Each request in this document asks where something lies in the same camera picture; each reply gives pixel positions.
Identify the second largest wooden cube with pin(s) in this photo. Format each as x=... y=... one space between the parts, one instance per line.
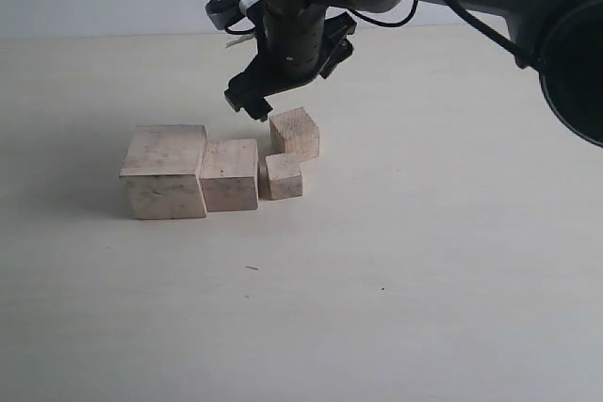
x=229 y=175

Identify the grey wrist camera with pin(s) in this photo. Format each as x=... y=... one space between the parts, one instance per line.
x=224 y=14

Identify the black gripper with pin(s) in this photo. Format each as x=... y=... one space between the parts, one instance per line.
x=288 y=37

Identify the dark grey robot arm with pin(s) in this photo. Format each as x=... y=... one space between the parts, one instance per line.
x=560 y=39

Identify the third largest wooden cube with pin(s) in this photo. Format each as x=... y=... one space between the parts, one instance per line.
x=294 y=131

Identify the smallest wooden cube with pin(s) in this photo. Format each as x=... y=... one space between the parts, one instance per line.
x=284 y=176

